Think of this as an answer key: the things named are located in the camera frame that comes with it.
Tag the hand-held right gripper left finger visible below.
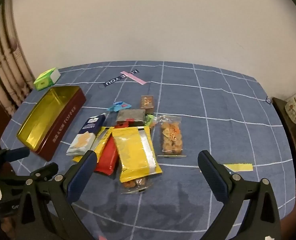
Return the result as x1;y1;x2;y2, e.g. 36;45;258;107
13;150;98;240

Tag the narrow yellow snack packet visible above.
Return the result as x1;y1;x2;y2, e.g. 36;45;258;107
72;127;115;162

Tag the red tin box gold interior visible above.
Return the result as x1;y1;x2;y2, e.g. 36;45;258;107
16;86;87;162

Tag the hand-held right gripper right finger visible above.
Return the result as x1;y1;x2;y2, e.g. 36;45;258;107
198;150;280;240

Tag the small green candy packet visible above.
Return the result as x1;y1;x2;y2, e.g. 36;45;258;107
145;114;157;128

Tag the small brown snack box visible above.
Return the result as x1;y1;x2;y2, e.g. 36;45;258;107
140;95;155;113

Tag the blue checked tablecloth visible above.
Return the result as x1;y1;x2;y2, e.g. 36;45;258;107
0;60;296;240

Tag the blue candy wrapper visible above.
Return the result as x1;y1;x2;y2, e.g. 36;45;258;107
107;100;133;112

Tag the clear packet of brown cookies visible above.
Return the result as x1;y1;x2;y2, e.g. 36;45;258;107
120;176;154;195

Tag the pink tape strip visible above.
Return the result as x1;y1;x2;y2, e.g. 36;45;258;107
121;71;148;85

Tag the red snack packet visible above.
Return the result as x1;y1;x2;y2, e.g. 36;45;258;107
94;135;119;175

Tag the large yellow snack packet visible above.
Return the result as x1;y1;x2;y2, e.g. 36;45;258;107
112;126;163;183

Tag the white and navy snack packet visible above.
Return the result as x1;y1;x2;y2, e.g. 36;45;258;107
66;115;106;157

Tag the clear packet of orange cookies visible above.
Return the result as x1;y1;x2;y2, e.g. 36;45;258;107
156;114;187;158

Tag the grey foil snack packet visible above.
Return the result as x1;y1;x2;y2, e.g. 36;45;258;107
116;109;146;127

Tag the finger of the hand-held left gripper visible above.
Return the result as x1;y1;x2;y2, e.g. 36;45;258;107
0;147;30;170
3;162;59;181

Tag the green tissue pack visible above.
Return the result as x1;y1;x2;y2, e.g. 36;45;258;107
33;68;61;91

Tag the yellow tape strip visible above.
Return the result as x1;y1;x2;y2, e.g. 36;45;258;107
223;163;253;172

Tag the long dark fabric label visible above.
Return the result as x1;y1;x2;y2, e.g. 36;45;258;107
105;69;140;88

